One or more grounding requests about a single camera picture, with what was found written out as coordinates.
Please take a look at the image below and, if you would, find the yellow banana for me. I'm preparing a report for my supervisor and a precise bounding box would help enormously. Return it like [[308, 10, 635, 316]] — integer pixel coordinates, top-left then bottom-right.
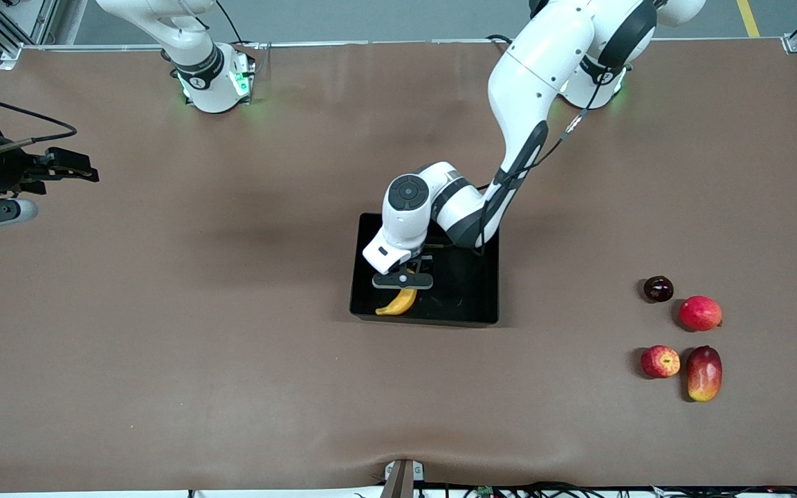
[[375, 287, 419, 317]]

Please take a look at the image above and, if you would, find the small red yellow apple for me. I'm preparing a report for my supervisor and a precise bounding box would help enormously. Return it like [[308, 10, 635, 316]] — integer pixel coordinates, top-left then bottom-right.
[[641, 344, 681, 379]]

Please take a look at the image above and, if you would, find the black plastic box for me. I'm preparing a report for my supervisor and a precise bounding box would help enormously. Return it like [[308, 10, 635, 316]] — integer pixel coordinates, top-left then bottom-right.
[[349, 212, 501, 328]]

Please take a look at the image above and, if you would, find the table cover mat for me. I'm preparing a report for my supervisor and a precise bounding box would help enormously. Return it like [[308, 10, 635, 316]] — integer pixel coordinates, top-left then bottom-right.
[[0, 39, 797, 493]]

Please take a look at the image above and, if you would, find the dark purple plum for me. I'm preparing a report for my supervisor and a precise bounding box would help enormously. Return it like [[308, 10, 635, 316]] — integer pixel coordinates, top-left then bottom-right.
[[643, 275, 675, 304]]

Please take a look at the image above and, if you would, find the red round apple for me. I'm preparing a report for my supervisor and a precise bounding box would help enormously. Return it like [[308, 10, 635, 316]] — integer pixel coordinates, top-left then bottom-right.
[[679, 295, 723, 332]]

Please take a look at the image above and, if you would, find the red yellow mango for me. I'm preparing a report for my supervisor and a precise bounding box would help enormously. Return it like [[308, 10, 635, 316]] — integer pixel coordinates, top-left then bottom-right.
[[686, 345, 724, 403]]

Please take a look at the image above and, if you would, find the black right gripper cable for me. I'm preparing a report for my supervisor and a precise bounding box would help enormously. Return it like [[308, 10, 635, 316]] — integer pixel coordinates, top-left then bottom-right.
[[0, 92, 78, 151]]

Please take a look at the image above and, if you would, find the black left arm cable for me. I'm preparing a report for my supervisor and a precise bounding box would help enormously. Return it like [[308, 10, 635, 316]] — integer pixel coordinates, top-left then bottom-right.
[[475, 66, 610, 257]]

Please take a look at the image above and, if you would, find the black right base cable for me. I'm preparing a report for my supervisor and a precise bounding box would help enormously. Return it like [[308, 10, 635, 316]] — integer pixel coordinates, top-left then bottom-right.
[[215, 0, 247, 46]]

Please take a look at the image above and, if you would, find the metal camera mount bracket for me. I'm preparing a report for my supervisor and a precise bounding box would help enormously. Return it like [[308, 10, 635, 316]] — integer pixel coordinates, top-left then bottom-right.
[[383, 459, 425, 498]]

